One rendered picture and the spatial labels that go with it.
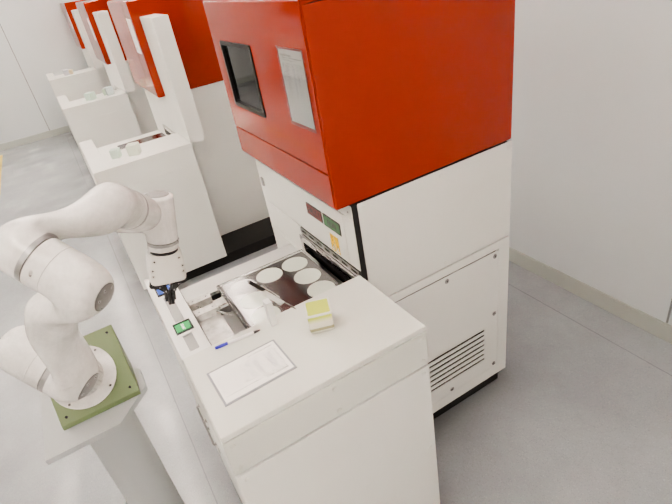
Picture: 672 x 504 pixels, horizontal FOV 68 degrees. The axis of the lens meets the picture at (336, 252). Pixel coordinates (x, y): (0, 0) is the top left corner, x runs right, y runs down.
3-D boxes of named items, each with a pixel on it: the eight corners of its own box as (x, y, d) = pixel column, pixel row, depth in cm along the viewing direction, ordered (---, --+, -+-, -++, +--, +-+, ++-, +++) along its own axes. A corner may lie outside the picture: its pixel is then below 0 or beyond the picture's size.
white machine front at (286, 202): (276, 225, 239) (257, 146, 218) (371, 305, 175) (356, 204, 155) (271, 228, 237) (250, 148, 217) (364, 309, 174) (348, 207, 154)
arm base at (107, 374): (62, 421, 147) (44, 421, 130) (38, 363, 150) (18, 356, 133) (126, 390, 154) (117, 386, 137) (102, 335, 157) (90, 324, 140)
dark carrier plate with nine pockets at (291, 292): (302, 252, 199) (301, 251, 199) (346, 290, 173) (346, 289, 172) (221, 287, 187) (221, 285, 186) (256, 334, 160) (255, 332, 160)
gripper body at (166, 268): (178, 237, 144) (182, 271, 149) (141, 244, 140) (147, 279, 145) (185, 247, 139) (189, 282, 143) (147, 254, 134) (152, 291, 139)
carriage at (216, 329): (211, 303, 186) (209, 297, 185) (247, 356, 158) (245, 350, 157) (191, 312, 183) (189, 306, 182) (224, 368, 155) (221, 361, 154)
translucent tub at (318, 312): (331, 314, 151) (327, 296, 148) (335, 329, 145) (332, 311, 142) (307, 319, 151) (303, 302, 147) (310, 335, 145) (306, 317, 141)
